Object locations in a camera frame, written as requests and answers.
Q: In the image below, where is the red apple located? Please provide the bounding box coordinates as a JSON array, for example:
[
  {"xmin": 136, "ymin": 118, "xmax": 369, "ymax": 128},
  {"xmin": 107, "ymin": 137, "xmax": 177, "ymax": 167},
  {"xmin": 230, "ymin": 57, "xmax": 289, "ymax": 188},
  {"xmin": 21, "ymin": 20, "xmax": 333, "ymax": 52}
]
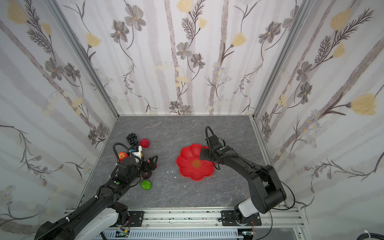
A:
[{"xmin": 118, "ymin": 152, "xmax": 129, "ymax": 162}]

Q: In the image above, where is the red flower-shaped plate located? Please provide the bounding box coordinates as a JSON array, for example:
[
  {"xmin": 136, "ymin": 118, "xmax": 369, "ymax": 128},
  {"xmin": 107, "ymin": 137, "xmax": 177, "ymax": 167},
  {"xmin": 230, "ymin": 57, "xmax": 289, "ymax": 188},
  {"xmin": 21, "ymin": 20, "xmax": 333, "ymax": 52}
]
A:
[{"xmin": 177, "ymin": 144, "xmax": 215, "ymax": 182}]

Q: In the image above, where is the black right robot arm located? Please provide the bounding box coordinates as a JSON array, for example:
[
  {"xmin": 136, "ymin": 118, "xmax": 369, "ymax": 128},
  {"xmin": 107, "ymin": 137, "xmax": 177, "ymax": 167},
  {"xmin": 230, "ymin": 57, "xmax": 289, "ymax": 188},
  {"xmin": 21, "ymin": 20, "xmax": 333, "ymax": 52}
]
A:
[{"xmin": 200, "ymin": 126, "xmax": 289, "ymax": 222}]

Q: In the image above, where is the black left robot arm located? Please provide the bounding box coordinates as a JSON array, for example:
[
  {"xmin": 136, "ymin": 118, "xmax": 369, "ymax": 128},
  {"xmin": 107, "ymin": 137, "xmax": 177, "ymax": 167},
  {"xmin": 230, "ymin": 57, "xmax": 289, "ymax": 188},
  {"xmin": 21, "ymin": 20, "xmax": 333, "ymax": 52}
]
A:
[{"xmin": 34, "ymin": 156, "xmax": 158, "ymax": 240}]

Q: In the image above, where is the dark red wrinkled fruit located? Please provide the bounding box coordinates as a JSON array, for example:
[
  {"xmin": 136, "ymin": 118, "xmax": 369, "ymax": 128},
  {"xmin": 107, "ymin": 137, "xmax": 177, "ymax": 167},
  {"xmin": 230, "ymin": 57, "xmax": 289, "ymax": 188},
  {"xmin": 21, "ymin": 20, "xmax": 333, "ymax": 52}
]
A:
[{"xmin": 140, "ymin": 139, "xmax": 150, "ymax": 149}]

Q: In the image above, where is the dark brown avocado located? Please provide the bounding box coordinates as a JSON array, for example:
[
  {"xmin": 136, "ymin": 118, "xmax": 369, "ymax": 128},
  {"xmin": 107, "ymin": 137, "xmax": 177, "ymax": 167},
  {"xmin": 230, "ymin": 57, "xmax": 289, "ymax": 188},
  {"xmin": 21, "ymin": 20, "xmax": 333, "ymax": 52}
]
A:
[{"xmin": 141, "ymin": 171, "xmax": 153, "ymax": 180}]

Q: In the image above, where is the green lime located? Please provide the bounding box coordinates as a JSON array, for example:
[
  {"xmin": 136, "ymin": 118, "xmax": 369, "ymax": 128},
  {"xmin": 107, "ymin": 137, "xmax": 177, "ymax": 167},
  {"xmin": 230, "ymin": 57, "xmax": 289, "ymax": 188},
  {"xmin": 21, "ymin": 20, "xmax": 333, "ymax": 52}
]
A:
[{"xmin": 141, "ymin": 180, "xmax": 152, "ymax": 191}]

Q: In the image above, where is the black grape bunch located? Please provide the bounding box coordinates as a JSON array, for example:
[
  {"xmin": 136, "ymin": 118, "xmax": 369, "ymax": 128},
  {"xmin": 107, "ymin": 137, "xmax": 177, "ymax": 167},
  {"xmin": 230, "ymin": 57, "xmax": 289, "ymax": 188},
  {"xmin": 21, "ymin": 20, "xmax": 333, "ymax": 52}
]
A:
[{"xmin": 126, "ymin": 133, "xmax": 140, "ymax": 146}]

